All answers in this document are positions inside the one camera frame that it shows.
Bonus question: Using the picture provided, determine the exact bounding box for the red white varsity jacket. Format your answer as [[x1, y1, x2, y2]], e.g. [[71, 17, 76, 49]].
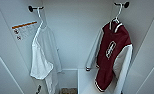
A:
[[84, 20, 134, 94]]

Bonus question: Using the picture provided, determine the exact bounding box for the white jacket hanger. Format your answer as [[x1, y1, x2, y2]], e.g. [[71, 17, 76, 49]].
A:
[[108, 4, 125, 26]]

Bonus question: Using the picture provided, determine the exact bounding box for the white wardrobe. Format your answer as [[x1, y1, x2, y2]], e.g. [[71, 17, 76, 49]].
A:
[[0, 0, 154, 94]]

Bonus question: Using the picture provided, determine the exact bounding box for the white shirt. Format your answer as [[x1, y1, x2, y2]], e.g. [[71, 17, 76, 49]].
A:
[[29, 23, 64, 94]]

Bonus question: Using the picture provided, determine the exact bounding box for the brown basket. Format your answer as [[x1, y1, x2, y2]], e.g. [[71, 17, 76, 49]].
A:
[[59, 86, 79, 94]]

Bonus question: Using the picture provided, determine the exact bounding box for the white shirt hanger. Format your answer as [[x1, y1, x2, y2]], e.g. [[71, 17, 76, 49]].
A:
[[36, 7, 48, 30]]

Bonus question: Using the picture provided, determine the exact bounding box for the orange white sticker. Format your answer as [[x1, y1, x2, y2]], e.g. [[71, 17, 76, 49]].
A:
[[10, 20, 39, 42]]

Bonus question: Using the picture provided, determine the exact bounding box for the black wardrobe hook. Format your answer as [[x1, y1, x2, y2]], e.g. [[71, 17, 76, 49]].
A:
[[113, 1, 130, 10], [27, 5, 45, 13]]

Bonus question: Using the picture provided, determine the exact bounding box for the small black wall fitting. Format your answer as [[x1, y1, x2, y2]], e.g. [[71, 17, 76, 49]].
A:
[[35, 84, 43, 94]]

